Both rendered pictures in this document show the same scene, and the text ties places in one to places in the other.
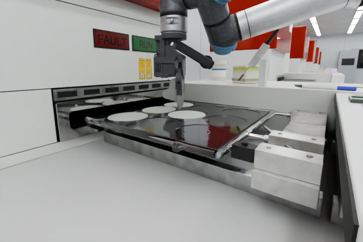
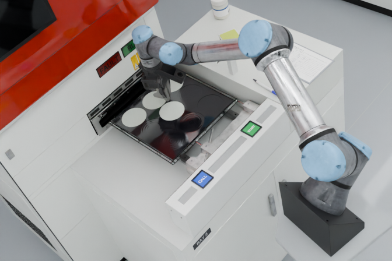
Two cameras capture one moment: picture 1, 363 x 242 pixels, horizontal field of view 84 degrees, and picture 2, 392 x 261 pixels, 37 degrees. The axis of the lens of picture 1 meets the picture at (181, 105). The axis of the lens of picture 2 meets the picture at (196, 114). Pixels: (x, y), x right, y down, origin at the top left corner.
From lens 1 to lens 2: 1.88 m
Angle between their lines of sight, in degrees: 39
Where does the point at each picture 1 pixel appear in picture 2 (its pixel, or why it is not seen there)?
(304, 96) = (253, 93)
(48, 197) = (111, 174)
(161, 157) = not seen: hidden behind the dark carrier
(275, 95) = (238, 87)
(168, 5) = (142, 55)
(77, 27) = (88, 76)
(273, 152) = (191, 164)
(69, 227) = (124, 187)
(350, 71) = not seen: outside the picture
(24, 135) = (83, 140)
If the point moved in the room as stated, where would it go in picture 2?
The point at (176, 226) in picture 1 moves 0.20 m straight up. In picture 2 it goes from (160, 186) to (146, 153)
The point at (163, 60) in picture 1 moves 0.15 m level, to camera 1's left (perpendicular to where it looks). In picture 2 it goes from (148, 81) to (111, 84)
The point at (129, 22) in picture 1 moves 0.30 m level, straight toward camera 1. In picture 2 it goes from (116, 42) to (119, 98)
